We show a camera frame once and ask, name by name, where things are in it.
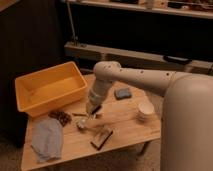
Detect stack of white bowls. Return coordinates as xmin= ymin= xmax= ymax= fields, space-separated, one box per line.
xmin=137 ymin=102 xmax=155 ymax=122

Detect grey cloth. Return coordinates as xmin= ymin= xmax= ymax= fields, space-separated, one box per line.
xmin=31 ymin=118 xmax=63 ymax=163

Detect yellow plastic bin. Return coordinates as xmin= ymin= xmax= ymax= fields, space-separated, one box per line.
xmin=15 ymin=62 xmax=87 ymax=118

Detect white dish brush black handle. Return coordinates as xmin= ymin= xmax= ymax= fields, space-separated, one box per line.
xmin=75 ymin=104 xmax=103 ymax=131

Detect blue sponge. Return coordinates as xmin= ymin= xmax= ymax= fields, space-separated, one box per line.
xmin=114 ymin=88 xmax=132 ymax=100

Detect grey metal shelf rail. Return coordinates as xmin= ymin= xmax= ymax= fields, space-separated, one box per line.
xmin=64 ymin=42 xmax=213 ymax=76

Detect wooden block with dark base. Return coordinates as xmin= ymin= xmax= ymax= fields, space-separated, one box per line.
xmin=91 ymin=127 xmax=113 ymax=150

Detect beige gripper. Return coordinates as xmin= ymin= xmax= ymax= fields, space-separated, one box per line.
xmin=86 ymin=90 xmax=104 ymax=115

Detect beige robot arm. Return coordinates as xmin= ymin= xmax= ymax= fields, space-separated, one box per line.
xmin=86 ymin=61 xmax=213 ymax=171

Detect upper wooden shelf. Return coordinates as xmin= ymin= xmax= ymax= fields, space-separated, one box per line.
xmin=60 ymin=0 xmax=213 ymax=19

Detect metal pole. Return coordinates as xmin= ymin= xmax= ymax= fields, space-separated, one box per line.
xmin=66 ymin=0 xmax=78 ymax=46

